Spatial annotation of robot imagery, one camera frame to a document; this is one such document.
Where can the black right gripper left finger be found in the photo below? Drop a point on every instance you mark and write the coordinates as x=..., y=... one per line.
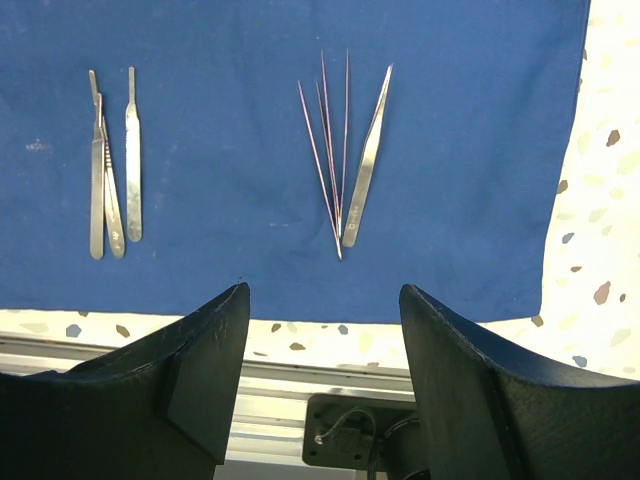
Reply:
x=158, y=408

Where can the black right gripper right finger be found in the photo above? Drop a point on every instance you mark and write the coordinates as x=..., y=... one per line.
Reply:
x=492, y=409

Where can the steel scalpel handle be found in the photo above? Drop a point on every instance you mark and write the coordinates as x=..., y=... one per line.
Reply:
x=97, y=185
x=112, y=216
x=133, y=162

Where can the blue surgical drape cloth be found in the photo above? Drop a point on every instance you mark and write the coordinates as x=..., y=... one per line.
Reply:
x=478, y=117

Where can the steel tweezers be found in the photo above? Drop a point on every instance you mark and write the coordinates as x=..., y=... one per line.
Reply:
x=366, y=166

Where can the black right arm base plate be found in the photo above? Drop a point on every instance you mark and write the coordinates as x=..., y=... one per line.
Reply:
x=365, y=434

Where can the aluminium front rail frame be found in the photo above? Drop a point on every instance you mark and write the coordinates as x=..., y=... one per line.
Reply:
x=270, y=409

